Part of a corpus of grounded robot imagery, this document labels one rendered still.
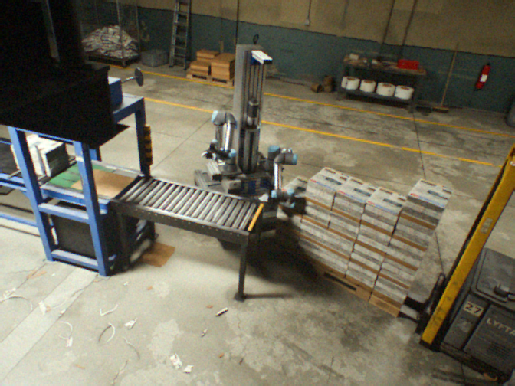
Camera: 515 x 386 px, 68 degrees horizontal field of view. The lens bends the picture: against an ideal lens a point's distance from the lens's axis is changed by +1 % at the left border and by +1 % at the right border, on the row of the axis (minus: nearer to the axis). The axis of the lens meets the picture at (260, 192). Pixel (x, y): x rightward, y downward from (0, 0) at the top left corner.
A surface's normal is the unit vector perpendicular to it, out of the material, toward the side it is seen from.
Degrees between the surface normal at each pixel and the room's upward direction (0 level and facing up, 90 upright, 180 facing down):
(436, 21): 90
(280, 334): 0
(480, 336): 90
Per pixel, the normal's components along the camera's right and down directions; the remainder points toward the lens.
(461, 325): -0.57, 0.40
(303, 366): 0.09, -0.84
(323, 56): -0.27, 0.50
